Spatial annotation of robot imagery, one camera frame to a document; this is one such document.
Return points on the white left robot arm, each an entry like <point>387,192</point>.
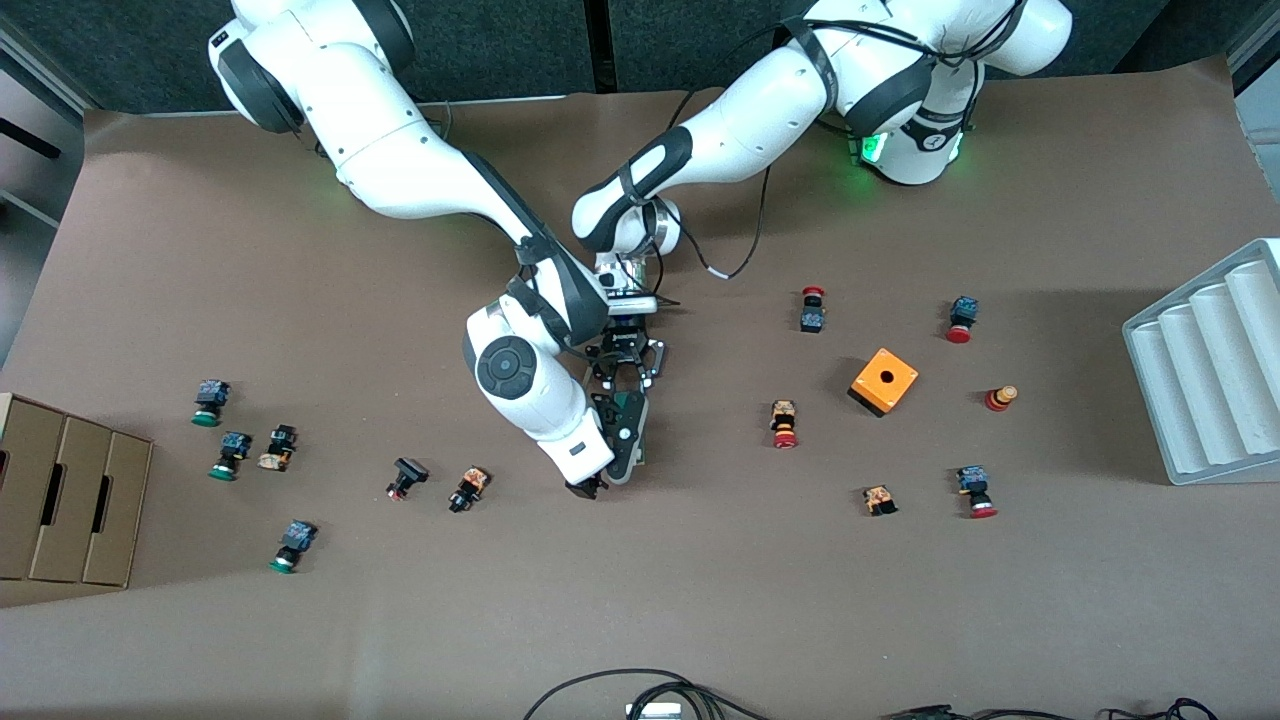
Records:
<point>750,130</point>

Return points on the orange contact block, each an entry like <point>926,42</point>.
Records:
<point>879,498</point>

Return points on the brown cardboard box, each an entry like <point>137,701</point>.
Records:
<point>75,500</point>

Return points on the black square button red block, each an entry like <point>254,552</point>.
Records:
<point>410,470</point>

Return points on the green load switch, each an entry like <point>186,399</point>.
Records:
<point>636,402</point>

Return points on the grey slotted tray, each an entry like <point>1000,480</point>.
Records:
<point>1200,400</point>

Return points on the red emergency stop orange block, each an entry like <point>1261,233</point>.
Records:
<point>784,415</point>

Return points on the grey cabinet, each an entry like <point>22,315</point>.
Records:
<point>25,230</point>

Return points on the green mushroom button blue block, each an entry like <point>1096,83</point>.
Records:
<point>236,443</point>
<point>298,535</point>
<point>212,392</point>

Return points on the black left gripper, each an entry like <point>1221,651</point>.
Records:
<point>627,349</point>

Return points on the red yellow button head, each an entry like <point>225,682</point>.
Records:
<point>999,399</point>

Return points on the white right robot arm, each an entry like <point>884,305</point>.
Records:
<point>400,170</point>

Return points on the brown paper table cover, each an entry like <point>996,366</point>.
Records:
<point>640,580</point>

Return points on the orange button enclosure box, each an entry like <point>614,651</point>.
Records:
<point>895,390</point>

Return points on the grey equipment box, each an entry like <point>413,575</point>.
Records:
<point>1262,110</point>

